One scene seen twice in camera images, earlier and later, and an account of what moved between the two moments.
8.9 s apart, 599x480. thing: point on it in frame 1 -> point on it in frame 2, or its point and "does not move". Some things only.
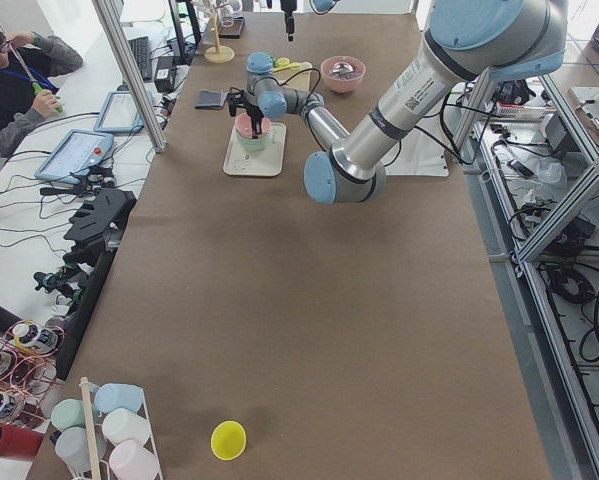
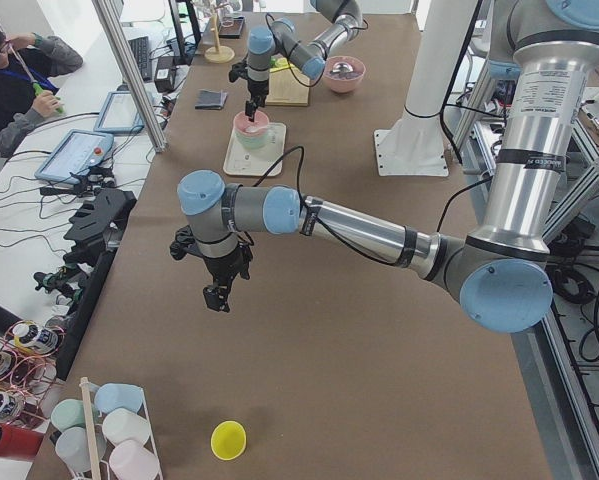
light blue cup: [110, 396] does not move
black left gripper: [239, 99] -> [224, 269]
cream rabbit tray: [267, 162] does not move
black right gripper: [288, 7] -> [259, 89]
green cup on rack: [68, 413] does not move
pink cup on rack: [130, 460] does not move
